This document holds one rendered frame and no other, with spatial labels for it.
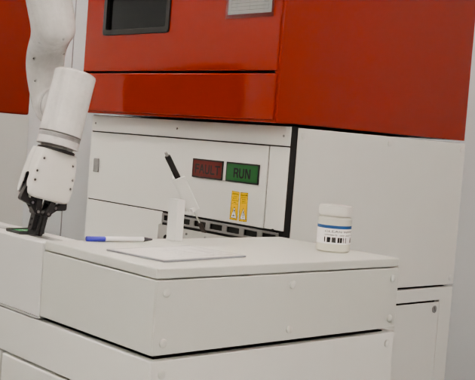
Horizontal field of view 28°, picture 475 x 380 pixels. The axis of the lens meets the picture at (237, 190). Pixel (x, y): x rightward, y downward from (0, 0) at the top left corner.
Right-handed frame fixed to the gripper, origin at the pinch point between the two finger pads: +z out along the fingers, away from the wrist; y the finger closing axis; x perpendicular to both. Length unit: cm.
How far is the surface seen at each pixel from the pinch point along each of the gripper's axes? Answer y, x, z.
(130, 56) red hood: -44, -47, -50
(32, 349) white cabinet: -0.4, 8.6, 23.0
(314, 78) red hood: -56, 10, -48
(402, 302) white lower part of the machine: -107, 10, -2
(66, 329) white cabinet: 0.2, 19.1, 17.2
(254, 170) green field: -54, 0, -25
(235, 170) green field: -54, -7, -24
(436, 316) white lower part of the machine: -124, 10, -1
